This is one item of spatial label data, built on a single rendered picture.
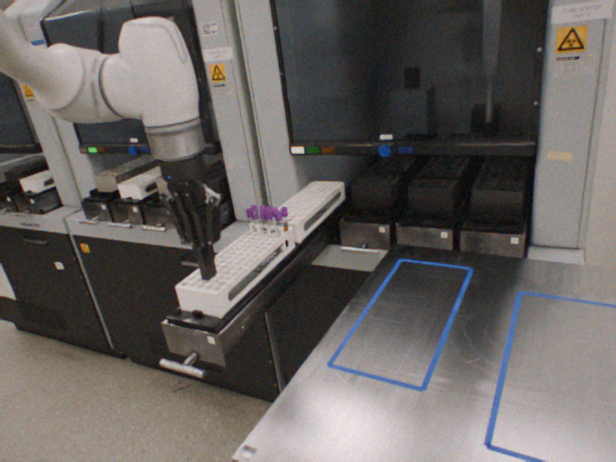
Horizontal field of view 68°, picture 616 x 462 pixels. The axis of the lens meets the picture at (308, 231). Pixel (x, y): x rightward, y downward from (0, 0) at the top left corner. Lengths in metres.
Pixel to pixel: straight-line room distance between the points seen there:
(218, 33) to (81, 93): 0.62
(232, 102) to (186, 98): 0.61
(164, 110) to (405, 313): 0.51
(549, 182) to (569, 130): 0.12
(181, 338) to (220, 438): 0.93
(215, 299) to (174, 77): 0.38
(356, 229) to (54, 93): 0.74
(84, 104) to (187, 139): 0.17
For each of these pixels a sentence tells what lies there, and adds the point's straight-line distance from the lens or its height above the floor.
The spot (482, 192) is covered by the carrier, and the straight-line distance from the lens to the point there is 1.16.
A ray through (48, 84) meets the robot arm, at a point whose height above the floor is 1.25.
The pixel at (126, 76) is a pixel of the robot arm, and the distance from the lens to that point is 0.77.
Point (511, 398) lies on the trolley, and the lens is 0.67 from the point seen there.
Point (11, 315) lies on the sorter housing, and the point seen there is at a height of 0.15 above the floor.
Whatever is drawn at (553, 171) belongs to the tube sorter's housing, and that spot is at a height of 0.92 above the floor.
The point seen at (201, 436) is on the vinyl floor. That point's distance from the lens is 1.83.
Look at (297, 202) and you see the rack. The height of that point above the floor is 0.86.
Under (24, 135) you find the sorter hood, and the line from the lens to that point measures 2.10.
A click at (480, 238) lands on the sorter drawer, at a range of 1.12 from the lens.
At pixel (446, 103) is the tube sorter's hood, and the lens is 1.12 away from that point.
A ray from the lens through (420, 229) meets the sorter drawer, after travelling 1.14.
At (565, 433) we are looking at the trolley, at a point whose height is 0.82.
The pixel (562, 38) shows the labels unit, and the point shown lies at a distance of 1.10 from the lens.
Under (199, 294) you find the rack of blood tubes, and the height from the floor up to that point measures 0.86.
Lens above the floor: 1.28
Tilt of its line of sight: 24 degrees down
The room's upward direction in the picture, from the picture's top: 8 degrees counter-clockwise
